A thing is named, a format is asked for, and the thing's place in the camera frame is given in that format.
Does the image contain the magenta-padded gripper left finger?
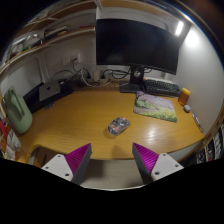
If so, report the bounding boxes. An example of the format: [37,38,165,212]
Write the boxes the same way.
[41,143,93,185]

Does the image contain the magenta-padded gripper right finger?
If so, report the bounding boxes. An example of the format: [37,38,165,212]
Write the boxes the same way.
[132,143,185,185]

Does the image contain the transparent computer mouse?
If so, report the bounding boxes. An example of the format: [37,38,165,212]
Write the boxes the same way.
[107,116,131,136]

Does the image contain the floral landscape print mouse pad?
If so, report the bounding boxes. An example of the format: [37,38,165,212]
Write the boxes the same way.
[133,90,179,123]

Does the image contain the dark pen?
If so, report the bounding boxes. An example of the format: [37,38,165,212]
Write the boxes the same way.
[191,112,204,134]

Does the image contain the sage green bag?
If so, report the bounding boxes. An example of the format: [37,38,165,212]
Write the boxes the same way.
[3,85,34,135]

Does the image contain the orange bottle with yellow lid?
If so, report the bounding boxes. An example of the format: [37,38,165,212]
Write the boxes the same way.
[177,87,192,107]

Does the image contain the dark grey mechanical keyboard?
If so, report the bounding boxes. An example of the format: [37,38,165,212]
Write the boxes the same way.
[143,78,182,98]

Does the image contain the white power strip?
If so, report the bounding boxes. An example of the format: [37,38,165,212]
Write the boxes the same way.
[87,69,109,84]

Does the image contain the black computer monitor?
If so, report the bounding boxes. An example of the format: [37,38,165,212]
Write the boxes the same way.
[95,18,181,94]

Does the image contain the white cable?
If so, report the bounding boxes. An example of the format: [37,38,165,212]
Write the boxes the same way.
[79,68,116,89]

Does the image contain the black monitor cable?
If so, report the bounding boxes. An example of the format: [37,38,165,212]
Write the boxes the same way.
[101,68,153,81]

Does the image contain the white wall socket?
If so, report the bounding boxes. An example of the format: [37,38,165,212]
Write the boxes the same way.
[62,53,82,66]

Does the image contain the wooden wall shelf unit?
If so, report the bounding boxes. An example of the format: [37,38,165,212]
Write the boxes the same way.
[0,0,98,74]

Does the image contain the bright wall lamp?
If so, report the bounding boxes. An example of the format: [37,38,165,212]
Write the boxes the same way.
[174,20,185,37]

